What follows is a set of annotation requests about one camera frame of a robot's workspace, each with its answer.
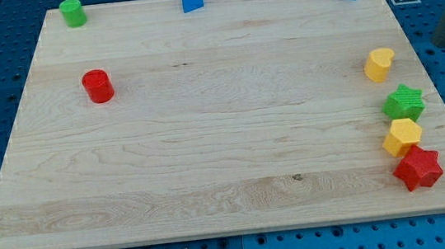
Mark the green star block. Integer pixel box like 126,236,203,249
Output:
382,83,425,122

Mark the yellow heart block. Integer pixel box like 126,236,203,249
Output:
363,47,395,83

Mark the red star block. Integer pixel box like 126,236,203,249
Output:
392,146,444,192

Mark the light wooden board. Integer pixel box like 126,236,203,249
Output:
0,0,445,249

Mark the red cylinder block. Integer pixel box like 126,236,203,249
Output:
82,69,115,104

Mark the yellow hexagon block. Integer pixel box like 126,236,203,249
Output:
382,118,423,157

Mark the green cylinder block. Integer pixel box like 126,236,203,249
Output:
59,0,87,28

